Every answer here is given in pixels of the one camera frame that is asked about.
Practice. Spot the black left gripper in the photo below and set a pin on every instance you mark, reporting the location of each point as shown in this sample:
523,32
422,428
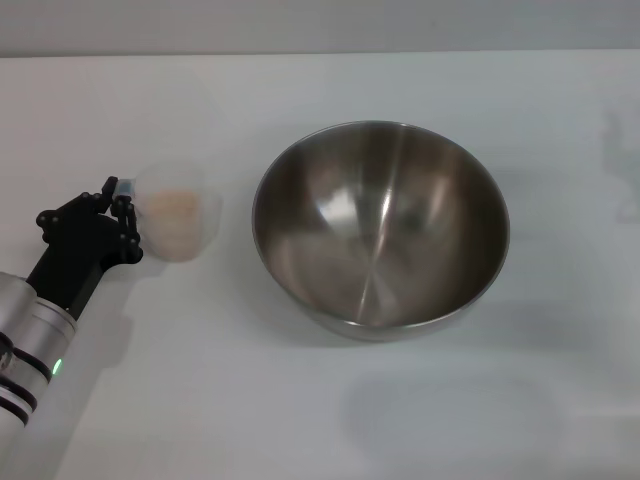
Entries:
80,250

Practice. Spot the white rice grains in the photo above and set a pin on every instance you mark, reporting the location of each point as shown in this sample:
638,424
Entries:
172,215

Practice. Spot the stainless steel mixing bowl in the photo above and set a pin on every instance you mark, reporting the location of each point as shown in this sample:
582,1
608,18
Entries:
380,230

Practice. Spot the clear plastic measuring cup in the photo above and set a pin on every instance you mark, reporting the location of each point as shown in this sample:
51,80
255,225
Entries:
200,200

